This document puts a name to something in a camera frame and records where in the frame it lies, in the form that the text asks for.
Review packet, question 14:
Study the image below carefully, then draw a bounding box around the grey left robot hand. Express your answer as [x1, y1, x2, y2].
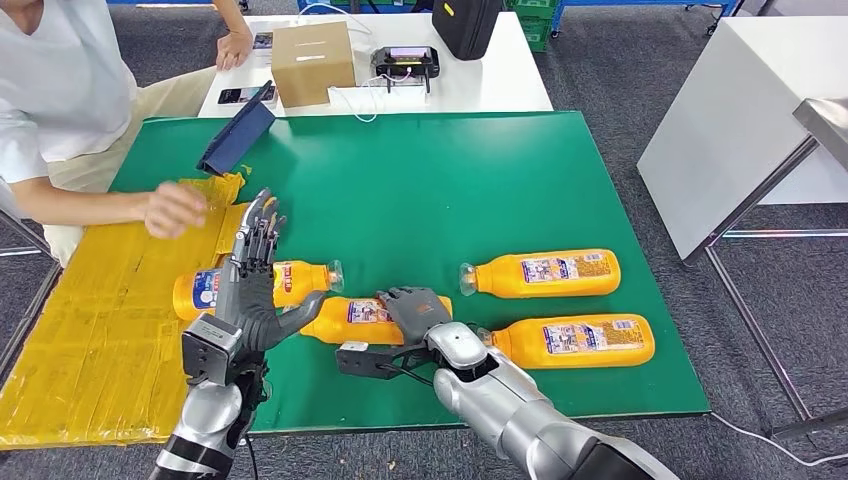
[211, 187, 327, 352]

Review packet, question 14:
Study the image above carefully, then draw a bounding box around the person's left hand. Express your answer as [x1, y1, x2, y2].
[215, 30, 254, 72]

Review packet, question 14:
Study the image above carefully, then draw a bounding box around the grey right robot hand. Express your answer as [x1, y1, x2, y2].
[376, 286, 454, 347]

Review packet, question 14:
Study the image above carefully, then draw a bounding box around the person's right hand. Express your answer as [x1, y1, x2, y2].
[142, 180, 210, 241]

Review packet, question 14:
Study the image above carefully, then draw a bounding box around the orange detergent bottle clear cap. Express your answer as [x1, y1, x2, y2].
[458, 248, 623, 300]
[299, 296, 454, 347]
[172, 259, 346, 323]
[478, 313, 657, 370]

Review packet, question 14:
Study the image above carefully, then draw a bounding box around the brown cardboard box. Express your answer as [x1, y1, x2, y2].
[270, 21, 358, 109]

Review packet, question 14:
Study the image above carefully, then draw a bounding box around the tablet in blue case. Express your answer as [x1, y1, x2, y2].
[196, 80, 277, 177]

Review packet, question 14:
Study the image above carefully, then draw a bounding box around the yellow taped cardboard sheet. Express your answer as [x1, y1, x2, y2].
[0, 172, 256, 453]

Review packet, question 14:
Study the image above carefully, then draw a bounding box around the black handheld controller on stand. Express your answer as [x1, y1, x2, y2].
[369, 44, 442, 94]

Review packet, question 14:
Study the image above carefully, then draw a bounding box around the person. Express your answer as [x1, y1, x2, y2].
[0, 0, 254, 266]

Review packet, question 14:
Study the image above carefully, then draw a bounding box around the black carrying case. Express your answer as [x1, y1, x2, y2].
[431, 0, 503, 62]

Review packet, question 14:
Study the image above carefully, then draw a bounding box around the green plastic crate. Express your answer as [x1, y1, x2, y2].
[506, 0, 554, 53]

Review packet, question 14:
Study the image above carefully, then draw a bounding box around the large white table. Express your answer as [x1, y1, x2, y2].
[635, 14, 848, 263]

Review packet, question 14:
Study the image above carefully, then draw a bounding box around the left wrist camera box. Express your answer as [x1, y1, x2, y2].
[180, 313, 244, 388]

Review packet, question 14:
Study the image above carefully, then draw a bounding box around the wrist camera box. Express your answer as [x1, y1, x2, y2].
[334, 339, 402, 382]
[180, 313, 244, 388]

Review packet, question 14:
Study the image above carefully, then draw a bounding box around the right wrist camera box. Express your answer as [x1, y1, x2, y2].
[334, 339, 402, 382]

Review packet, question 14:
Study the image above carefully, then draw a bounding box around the white floor cable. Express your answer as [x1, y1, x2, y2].
[710, 411, 848, 468]

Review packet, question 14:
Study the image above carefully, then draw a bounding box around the steel frame table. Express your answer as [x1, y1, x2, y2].
[682, 97, 848, 442]

